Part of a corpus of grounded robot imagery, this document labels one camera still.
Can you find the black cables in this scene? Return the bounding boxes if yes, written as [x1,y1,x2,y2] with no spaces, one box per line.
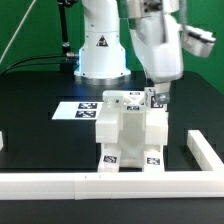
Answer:
[0,53,80,77]

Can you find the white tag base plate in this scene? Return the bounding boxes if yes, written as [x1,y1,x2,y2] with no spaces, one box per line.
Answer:
[52,102,102,120]

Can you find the white chair back frame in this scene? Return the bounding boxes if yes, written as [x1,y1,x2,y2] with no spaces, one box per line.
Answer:
[102,90,145,111]

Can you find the white chair seat part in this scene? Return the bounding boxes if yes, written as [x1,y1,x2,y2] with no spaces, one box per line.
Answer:
[95,103,168,169]

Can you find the white U-shaped obstacle fence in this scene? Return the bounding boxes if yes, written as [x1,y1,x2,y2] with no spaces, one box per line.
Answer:
[0,130,224,200]

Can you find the white diagonal cable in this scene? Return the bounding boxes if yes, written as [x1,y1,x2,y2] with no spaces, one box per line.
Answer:
[0,0,38,66]

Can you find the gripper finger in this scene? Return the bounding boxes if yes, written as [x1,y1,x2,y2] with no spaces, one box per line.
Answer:
[155,82,171,103]

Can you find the white tagged cube nut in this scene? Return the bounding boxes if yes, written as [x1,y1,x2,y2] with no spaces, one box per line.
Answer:
[144,87,167,110]

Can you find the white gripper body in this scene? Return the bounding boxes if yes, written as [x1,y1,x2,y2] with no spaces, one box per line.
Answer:
[129,13,183,83]

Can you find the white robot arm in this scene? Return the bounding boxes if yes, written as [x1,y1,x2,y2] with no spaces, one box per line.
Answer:
[75,0,216,104]

